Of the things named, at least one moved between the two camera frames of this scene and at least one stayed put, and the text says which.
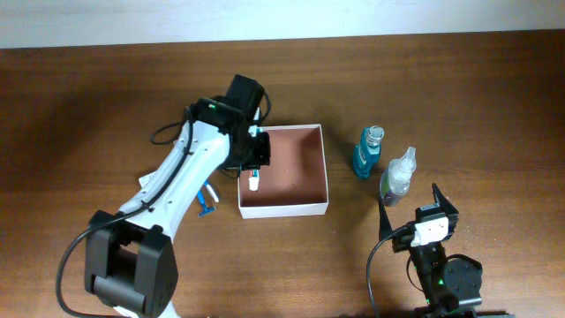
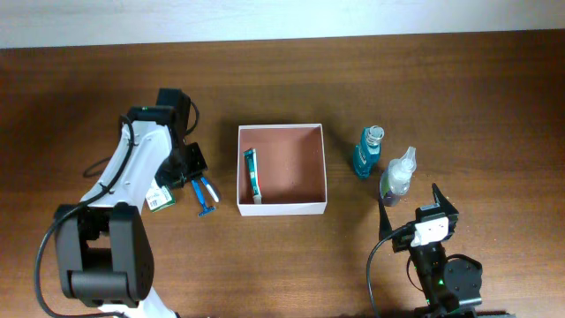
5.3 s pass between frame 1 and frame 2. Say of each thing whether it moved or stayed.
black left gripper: moved
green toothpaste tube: moved
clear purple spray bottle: stayed
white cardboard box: stayed
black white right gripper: stayed
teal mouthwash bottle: stayed
